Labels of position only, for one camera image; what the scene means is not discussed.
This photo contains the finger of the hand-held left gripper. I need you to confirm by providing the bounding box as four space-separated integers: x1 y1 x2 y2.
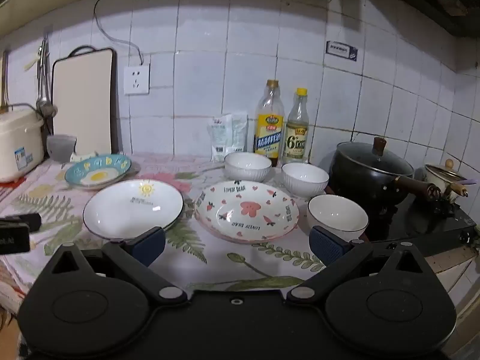
0 213 42 233

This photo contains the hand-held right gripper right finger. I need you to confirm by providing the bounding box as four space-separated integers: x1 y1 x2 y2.
287 226 439 304

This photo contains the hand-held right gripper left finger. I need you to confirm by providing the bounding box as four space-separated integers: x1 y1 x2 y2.
39 226 188 305

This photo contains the white ribbed bowl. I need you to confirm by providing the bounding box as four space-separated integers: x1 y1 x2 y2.
281 163 330 198
307 195 370 243
224 152 272 181

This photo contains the white sun print plate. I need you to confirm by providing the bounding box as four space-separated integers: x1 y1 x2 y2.
82 179 184 239

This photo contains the pink bear print plate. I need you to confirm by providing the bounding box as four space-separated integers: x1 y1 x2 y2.
194 181 301 244

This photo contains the blue fried egg plate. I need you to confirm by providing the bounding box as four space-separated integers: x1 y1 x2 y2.
64 154 132 190

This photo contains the black cooking pot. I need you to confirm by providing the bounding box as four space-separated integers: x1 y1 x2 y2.
330 150 442 211

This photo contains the floral tablecloth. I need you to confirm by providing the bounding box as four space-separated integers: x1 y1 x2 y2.
0 152 340 310

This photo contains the clear plastic cup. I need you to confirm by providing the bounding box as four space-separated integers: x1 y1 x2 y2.
47 134 78 163

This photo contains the white rice cooker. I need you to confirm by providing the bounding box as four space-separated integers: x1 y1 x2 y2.
0 103 46 183

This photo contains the black gas stove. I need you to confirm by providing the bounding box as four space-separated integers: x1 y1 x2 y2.
326 191 478 243

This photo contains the glass pot lid wooden knob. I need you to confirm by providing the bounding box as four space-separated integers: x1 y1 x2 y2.
337 137 415 179

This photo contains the yellow cap vinegar bottle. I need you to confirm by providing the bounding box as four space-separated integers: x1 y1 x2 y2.
282 88 310 164

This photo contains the hanging metal ladle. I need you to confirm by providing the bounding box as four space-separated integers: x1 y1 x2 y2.
35 38 58 119

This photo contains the yellow label cooking wine bottle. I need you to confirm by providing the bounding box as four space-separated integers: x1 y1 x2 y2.
254 79 286 167

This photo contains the white seasoning packet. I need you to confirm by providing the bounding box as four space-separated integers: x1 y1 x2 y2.
207 114 235 162
230 112 248 153

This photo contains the small cream pot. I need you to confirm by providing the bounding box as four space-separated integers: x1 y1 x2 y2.
424 159 478 204

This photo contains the cream cutting board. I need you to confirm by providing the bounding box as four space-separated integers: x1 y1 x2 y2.
51 46 120 155

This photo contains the white wall socket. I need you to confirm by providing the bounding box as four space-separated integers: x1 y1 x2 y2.
124 64 151 95

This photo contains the thin wall cable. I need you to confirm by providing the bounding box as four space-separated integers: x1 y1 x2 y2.
93 0 145 65

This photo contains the blue wall sticker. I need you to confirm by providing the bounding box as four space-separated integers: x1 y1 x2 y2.
325 40 359 61

